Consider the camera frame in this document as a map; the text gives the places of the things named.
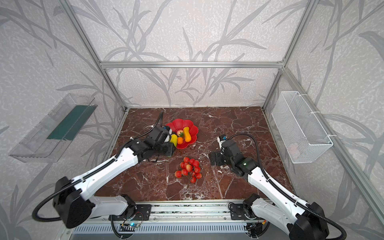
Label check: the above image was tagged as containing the yellow green mango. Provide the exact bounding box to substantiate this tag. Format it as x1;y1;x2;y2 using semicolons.
170;134;178;147

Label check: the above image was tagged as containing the small orange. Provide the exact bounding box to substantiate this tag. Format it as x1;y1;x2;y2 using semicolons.
177;137;184;145

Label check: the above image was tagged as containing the red peach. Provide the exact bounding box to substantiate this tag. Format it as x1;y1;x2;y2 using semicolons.
177;130;184;137

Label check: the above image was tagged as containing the red grape bunch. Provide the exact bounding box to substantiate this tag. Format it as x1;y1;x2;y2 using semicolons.
174;157;203;184

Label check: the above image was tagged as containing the yellow orange banana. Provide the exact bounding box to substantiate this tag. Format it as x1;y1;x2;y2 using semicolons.
183;127;192;143

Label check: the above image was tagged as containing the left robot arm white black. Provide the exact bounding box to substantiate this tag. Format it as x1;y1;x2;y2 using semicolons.
53;126;176;229

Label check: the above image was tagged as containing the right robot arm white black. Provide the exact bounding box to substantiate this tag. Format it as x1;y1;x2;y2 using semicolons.
209;135;330;240

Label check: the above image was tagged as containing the red flower-shaped fruit bowl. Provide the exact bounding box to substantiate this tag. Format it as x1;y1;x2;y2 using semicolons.
166;119;199;150

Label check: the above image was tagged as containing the green circuit board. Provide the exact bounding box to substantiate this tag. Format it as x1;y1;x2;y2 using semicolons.
119;223;141;232

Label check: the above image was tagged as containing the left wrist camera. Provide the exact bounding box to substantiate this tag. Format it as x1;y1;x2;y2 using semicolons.
163;126;173;135

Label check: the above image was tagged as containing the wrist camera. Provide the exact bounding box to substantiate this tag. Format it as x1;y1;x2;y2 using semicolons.
217;134;227;152
163;126;173;135

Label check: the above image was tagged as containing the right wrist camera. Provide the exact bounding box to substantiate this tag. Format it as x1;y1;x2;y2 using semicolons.
217;134;227;152

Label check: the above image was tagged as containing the aluminium front rail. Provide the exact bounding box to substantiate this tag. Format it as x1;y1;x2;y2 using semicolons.
64;201;301;224

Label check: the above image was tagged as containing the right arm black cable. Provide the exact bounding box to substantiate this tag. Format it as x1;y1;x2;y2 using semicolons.
226;132;347;240

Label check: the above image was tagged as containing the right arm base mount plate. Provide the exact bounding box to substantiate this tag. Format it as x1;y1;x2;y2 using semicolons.
228;202;253;220

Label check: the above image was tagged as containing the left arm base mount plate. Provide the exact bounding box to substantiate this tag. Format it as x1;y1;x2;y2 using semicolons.
121;204;152;221

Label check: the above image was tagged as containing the white wire mesh basket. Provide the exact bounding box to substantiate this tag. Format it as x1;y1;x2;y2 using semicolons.
272;91;333;164

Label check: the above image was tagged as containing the clear plastic wall bin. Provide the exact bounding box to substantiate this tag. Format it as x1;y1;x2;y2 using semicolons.
9;94;98;163

